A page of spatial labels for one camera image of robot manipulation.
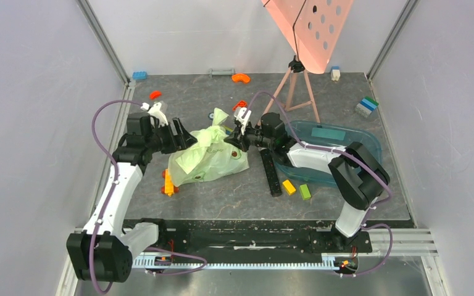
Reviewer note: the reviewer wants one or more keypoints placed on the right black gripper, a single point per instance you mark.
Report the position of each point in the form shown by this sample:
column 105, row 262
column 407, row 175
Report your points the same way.
column 242, row 139

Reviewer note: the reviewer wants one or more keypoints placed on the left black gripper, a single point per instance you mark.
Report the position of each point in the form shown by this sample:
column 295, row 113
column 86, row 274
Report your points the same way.
column 182, row 140

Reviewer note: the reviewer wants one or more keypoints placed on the green avocado plastic bag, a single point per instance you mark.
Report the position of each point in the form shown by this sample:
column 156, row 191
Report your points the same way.
column 210, row 158

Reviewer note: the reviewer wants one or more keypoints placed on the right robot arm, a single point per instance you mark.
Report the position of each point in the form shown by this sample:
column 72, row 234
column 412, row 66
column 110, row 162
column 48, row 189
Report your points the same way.
column 359, row 177

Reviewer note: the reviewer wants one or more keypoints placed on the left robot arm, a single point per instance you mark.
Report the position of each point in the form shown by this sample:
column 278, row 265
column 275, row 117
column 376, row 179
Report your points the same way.
column 101, row 251

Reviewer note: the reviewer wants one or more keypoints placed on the red lego brick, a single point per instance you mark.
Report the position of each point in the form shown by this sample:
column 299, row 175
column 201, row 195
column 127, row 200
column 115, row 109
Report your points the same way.
column 240, row 104

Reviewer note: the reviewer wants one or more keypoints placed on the red arch block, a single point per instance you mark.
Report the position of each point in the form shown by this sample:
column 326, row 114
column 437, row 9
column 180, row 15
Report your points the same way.
column 154, row 95

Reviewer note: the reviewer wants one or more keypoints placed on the orange yellow toy car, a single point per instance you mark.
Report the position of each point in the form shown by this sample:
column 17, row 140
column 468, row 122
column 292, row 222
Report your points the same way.
column 168, row 188

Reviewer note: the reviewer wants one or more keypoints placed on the black microphone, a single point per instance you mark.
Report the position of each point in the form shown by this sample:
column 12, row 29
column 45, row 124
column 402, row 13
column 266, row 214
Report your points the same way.
column 271, row 173

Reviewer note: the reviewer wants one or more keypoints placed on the orange curved block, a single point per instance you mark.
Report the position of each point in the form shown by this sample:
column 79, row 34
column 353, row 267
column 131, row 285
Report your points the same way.
column 241, row 78

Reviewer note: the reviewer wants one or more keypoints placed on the yellow wooden block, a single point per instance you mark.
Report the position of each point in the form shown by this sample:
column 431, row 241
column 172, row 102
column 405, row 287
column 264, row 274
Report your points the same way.
column 289, row 187

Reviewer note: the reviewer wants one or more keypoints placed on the blue lego brick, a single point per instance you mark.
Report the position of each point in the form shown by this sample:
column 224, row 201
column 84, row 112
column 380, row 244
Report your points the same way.
column 139, row 75

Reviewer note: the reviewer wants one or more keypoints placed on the green wooden block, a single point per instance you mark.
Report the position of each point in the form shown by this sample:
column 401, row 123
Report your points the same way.
column 305, row 192

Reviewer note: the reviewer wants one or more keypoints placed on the pink tripod stand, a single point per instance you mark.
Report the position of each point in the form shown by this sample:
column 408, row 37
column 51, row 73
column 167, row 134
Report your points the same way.
column 295, row 67

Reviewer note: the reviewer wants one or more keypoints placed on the teal plastic tub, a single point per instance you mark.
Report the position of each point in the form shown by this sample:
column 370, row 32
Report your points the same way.
column 327, row 135

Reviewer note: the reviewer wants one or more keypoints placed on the white blue small brick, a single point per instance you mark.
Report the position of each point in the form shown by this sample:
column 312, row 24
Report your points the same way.
column 335, row 73

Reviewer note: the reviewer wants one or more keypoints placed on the pink perforated panel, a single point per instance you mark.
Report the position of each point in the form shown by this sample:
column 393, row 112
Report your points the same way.
column 311, row 27

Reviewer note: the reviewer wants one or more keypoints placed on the grey blue green brick stack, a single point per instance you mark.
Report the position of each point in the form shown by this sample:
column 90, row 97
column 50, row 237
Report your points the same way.
column 366, row 106

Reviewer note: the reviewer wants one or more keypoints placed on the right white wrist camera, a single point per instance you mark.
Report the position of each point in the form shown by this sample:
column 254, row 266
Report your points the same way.
column 242, row 113

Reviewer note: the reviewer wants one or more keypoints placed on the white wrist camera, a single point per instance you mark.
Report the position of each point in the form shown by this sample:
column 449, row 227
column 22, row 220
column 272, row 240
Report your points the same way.
column 157, row 111
column 242, row 113

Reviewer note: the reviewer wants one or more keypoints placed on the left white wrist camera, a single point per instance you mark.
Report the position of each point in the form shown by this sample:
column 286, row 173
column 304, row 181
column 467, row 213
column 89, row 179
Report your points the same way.
column 157, row 111

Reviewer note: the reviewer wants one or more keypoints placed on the grey metal handle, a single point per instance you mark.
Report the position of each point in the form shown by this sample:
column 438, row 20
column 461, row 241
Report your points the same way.
column 221, row 72

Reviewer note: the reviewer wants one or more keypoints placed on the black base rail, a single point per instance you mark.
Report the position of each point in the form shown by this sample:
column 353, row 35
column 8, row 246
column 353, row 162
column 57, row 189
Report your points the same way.
column 258, row 241

